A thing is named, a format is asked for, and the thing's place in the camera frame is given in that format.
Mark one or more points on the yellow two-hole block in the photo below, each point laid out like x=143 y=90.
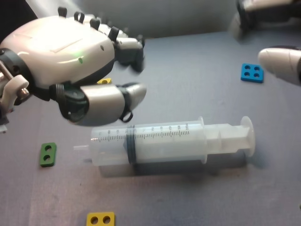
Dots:
x=100 y=215
x=104 y=81

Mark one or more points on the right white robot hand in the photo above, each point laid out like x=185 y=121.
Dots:
x=277 y=61

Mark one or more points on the large clear plastic syringe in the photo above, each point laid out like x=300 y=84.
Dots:
x=164 y=146

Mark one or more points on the grey table cloth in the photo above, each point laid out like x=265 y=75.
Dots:
x=188 y=94

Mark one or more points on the dark green two-hole block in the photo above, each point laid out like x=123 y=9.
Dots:
x=47 y=153

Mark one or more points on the blue four-hole block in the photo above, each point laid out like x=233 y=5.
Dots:
x=251 y=78

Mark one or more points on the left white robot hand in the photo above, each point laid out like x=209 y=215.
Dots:
x=58 y=47

